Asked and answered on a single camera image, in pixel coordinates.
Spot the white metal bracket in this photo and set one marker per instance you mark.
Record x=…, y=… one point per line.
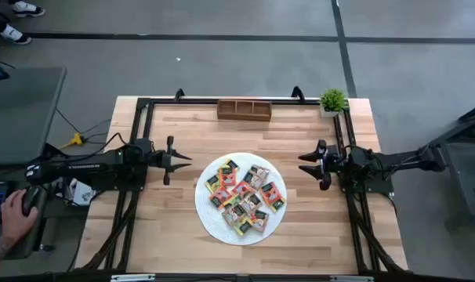
x=351, y=278
x=132, y=277

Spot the dark grey lower desk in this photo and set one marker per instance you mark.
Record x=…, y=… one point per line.
x=26, y=250

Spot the white and black shoe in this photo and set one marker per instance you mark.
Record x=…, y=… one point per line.
x=26, y=8
x=14, y=34

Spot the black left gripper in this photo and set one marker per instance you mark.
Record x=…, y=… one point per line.
x=163, y=160

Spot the black computer mouse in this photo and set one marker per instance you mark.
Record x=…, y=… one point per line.
x=31, y=196

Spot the white round woven placemat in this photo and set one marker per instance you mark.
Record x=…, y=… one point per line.
x=206, y=219

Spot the brown wooden tea box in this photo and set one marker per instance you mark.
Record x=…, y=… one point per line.
x=241, y=115

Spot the yellow power plug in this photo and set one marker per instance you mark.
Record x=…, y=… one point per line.
x=77, y=139

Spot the green plant in white pot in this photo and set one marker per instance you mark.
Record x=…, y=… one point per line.
x=333, y=100

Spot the white box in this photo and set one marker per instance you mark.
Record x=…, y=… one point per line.
x=82, y=196

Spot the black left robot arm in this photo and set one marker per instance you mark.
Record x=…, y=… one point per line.
x=84, y=168

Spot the black frame clamp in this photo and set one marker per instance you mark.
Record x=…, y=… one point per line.
x=178, y=95
x=298, y=95

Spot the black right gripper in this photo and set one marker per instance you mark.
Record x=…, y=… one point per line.
x=333, y=162

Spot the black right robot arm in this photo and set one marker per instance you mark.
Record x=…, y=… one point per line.
x=398, y=160

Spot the person's hand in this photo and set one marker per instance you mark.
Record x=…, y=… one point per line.
x=16, y=219

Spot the grey metal cart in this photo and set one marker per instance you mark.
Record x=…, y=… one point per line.
x=461, y=164

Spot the black metal table frame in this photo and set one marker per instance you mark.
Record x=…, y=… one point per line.
x=198, y=101

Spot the grey desk top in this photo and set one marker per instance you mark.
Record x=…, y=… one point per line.
x=22, y=117

